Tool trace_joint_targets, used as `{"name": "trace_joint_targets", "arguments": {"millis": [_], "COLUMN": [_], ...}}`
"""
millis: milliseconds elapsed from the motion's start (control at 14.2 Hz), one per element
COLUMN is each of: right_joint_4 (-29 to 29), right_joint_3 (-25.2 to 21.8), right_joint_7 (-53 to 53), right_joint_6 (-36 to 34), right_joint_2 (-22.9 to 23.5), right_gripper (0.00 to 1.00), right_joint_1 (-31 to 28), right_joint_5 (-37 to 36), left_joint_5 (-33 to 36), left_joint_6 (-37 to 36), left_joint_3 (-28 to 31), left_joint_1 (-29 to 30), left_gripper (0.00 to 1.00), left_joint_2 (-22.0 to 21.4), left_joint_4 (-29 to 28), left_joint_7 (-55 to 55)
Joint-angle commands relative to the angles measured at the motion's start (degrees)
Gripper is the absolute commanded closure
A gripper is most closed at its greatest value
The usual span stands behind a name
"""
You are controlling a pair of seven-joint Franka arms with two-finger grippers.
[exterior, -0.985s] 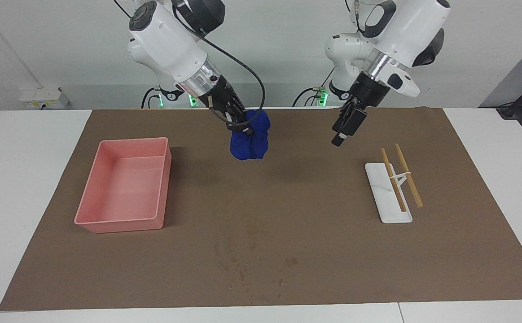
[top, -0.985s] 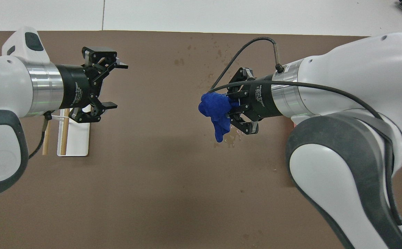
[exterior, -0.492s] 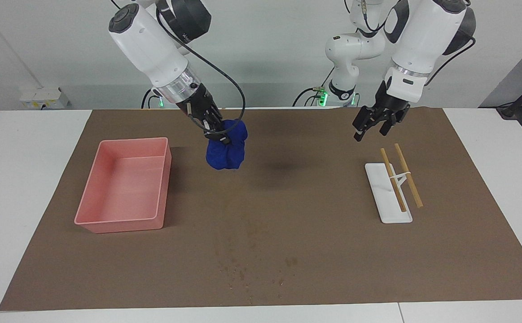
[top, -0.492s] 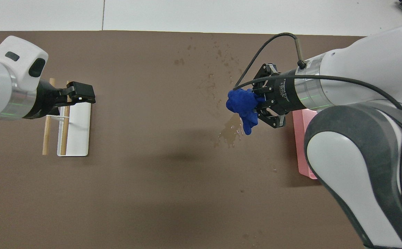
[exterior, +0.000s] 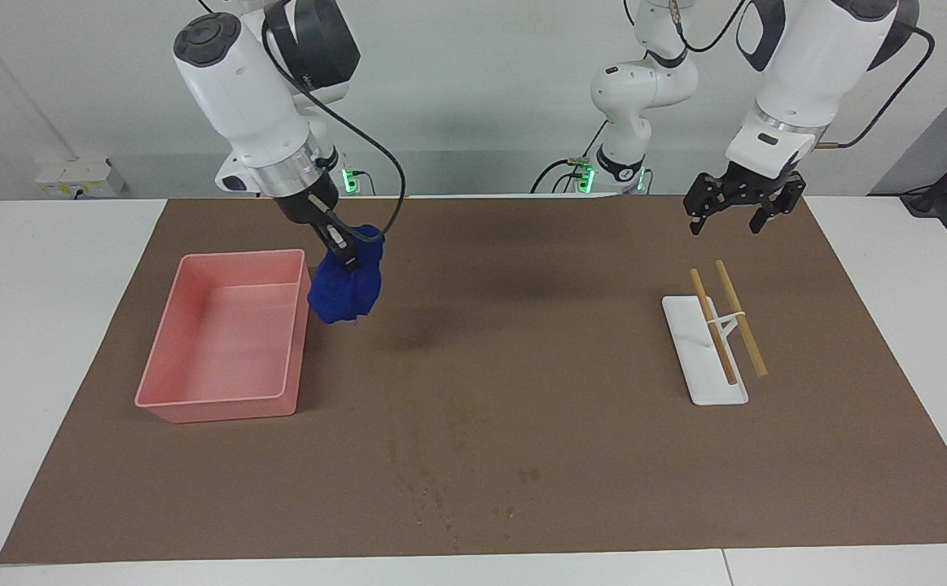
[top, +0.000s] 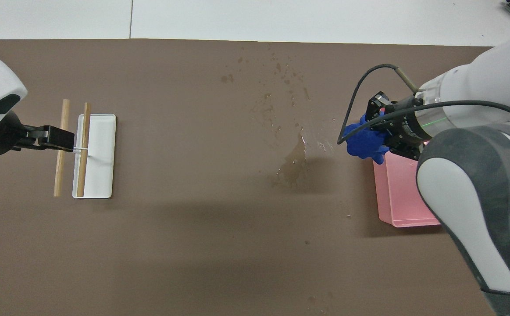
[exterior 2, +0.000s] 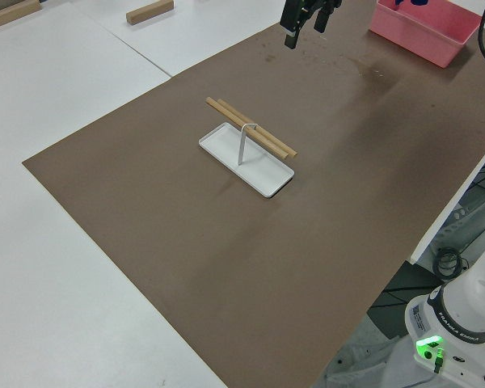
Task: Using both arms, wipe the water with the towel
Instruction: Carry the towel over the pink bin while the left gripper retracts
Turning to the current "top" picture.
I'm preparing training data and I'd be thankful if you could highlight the wooden rack rod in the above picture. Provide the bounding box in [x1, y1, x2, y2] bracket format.
[53, 99, 71, 197]
[76, 103, 92, 197]

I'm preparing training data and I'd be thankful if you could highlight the white towel rack base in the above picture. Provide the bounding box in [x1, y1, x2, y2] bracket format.
[72, 114, 117, 199]

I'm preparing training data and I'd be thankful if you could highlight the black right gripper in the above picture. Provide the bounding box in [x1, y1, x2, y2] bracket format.
[365, 92, 429, 161]

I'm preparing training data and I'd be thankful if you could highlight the pink plastic bin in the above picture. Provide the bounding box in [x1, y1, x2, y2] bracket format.
[372, 140, 442, 228]

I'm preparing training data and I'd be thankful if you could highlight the blue towel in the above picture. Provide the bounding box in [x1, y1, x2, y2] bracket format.
[344, 112, 390, 165]

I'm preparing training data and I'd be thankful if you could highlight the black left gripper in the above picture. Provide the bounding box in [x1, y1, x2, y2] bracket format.
[0, 112, 75, 158]

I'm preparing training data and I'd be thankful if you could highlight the brown table mat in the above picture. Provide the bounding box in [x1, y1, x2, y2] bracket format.
[0, 39, 510, 316]

